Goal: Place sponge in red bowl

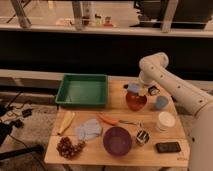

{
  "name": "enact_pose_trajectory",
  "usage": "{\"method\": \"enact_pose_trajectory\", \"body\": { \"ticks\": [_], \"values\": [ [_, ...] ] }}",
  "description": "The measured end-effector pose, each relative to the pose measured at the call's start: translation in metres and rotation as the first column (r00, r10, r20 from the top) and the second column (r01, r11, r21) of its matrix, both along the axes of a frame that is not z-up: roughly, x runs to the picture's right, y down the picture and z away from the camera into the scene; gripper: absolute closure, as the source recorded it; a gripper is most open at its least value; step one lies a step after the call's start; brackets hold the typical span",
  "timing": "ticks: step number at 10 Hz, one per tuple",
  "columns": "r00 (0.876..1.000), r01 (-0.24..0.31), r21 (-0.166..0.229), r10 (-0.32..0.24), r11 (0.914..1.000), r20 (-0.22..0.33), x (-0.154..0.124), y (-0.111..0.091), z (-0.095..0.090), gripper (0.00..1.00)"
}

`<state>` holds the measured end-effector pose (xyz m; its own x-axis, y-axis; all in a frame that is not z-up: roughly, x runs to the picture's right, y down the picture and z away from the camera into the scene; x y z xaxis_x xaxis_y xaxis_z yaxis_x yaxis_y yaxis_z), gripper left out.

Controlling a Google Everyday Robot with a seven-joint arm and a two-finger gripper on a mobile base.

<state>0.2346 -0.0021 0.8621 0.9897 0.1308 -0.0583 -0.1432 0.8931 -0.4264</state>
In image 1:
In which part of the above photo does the purple bowl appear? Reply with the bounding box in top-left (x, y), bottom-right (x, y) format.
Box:
top-left (103, 126), bottom-right (132, 156)

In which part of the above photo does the bunch of red grapes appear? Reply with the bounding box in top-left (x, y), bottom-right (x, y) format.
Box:
top-left (56, 137), bottom-right (86, 160)

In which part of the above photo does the yellow banana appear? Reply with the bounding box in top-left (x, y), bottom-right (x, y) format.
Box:
top-left (58, 112), bottom-right (75, 135)

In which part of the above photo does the black smartphone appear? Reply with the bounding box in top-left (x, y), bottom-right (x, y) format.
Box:
top-left (156, 142), bottom-right (181, 153)

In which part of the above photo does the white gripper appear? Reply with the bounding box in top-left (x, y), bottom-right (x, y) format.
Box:
top-left (138, 76), bottom-right (152, 96)

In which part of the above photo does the light blue cloth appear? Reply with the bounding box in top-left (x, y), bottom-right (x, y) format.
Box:
top-left (74, 119), bottom-right (102, 140)

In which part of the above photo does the light blue cup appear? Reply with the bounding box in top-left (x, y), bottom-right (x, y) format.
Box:
top-left (155, 96), bottom-right (168, 110)

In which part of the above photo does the orange carrot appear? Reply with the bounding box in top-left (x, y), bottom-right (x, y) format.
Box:
top-left (97, 114), bottom-right (118, 126)

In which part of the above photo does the green plastic tray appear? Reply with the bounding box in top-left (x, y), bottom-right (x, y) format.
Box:
top-left (55, 74), bottom-right (108, 108)

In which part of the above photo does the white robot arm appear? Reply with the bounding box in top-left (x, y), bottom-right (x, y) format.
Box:
top-left (139, 52), bottom-right (213, 171)

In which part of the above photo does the white lidded container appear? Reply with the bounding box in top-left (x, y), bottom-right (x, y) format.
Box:
top-left (156, 111), bottom-right (176, 131)

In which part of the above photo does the red bowl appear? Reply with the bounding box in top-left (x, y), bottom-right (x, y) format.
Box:
top-left (126, 92), bottom-right (147, 111)

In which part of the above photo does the small metal tin can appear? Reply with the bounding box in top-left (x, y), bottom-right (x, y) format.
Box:
top-left (136, 131), bottom-right (149, 146)

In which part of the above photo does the small black clip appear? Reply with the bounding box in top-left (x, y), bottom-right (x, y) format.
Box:
top-left (148, 86), bottom-right (160, 96)

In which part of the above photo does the wooden folding table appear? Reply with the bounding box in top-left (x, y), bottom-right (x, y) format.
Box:
top-left (45, 79), bottom-right (190, 168)

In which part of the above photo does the blue sponge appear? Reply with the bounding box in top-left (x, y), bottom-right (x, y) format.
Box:
top-left (127, 83), bottom-right (140, 94)

